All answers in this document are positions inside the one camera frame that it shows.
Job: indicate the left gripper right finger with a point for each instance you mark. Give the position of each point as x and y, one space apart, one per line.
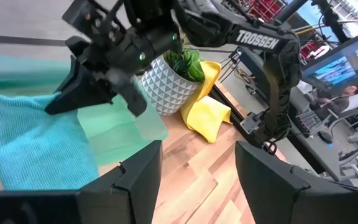
291 205

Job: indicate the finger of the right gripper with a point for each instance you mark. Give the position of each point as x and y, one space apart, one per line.
132 93
79 90

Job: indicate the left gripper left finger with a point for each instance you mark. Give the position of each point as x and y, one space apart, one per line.
73 208

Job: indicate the teal microfiber towel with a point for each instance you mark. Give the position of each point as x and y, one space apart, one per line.
36 143

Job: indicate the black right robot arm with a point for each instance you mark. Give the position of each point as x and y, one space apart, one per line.
259 40

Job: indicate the yellow microfiber towel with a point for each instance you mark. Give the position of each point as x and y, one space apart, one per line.
207 118

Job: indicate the potted plant white geometric pot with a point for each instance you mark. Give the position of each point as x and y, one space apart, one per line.
166 87

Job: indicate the translucent green plastic bin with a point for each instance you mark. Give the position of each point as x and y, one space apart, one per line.
120 133

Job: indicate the grey office desk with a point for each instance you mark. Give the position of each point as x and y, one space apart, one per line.
319 152

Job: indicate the black computer mouse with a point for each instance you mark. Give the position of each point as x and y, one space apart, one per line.
325 136

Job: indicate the black backlit keyboard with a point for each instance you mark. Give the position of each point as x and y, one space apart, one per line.
304 121

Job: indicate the person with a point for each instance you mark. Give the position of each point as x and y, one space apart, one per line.
337 102

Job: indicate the red storage bin rack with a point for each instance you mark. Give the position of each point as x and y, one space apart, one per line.
266 7

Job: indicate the computer monitor blue screen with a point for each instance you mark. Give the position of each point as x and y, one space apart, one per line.
337 68

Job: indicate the black desk pole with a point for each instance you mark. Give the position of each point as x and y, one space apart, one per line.
331 18

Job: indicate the black aluminium table frame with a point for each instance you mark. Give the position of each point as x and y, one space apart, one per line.
225 102

